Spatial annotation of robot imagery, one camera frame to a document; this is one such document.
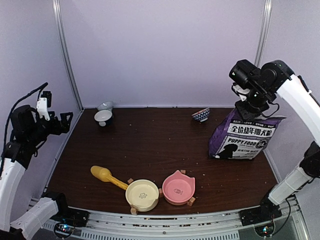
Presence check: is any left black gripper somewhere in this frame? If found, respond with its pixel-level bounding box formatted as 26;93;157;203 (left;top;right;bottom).
26;111;73;146

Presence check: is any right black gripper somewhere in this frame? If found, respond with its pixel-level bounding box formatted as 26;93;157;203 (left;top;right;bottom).
235;81;272;122

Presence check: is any purple puppy food bag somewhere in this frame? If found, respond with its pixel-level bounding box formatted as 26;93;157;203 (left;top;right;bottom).
208;109;286;160

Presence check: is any yellow plastic scoop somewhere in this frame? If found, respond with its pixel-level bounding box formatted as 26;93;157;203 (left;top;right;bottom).
90;165;128;190

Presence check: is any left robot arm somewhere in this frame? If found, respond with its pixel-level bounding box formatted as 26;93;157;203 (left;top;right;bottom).
0;105;73;240

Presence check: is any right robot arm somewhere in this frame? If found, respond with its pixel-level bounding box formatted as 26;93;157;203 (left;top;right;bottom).
229;59;320;221

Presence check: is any pink cat-ear pet bowl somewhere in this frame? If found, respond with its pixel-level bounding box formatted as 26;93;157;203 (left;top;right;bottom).
161;170;196;206

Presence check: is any cream pet bowl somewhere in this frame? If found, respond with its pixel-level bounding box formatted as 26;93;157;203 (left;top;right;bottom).
125;179;160;212

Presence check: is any dark blue white bowl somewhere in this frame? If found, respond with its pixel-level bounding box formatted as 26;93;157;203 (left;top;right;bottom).
94;110;113;127

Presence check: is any grey bowl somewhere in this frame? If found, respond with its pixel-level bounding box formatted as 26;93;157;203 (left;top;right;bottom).
96;101;114;111

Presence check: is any blue zigzag patterned bowl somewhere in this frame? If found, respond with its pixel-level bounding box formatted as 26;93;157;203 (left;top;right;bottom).
191;107;210;122

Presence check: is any left circuit board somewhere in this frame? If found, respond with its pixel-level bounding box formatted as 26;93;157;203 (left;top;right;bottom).
53;222;75;239

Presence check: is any circuit board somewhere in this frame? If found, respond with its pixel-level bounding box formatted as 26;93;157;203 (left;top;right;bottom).
254;222;275;239
53;222;75;239

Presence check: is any wooden block front right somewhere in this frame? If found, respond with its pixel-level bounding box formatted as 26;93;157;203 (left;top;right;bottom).
187;197;196;207

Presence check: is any wooden block front left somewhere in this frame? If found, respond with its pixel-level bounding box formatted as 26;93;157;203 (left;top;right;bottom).
130;207;138;216

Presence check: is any wooden block between bowls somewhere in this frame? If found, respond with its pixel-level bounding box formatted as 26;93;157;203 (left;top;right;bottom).
158;188;164;198

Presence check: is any right circuit board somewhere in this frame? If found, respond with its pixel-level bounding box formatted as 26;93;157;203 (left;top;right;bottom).
254;222;275;239

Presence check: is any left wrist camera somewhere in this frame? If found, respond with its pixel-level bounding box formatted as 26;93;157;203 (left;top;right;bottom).
36;91;52;121

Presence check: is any left black braided cable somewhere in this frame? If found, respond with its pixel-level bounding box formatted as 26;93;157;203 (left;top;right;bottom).
4;82;49;151

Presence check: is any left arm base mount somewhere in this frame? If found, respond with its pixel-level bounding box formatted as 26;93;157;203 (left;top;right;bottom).
42;192;90;227

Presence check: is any right aluminium frame post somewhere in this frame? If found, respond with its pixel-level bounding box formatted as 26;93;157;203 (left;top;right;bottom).
254;0;272;68

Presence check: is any aluminium frame post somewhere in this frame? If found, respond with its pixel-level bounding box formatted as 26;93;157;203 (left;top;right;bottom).
52;0;84;112
254;0;272;68

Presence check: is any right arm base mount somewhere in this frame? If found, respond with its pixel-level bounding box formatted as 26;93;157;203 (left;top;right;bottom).
239;199;282;226

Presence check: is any front aluminium rail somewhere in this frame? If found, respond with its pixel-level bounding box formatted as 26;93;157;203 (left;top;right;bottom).
27;194;311;240

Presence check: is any left aluminium frame post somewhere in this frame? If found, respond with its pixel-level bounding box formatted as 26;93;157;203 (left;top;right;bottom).
52;0;84;112

